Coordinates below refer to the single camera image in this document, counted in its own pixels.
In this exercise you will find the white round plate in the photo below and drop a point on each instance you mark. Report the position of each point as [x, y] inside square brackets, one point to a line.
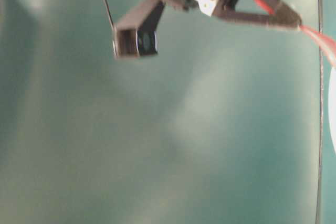
[332, 106]

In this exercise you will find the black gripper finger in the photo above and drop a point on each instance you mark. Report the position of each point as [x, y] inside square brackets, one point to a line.
[280, 14]
[244, 18]

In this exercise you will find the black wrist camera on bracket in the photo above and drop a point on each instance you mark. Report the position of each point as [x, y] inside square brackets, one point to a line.
[135, 33]

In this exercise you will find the red plastic spoon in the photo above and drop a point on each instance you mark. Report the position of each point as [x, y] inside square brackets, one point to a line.
[324, 42]

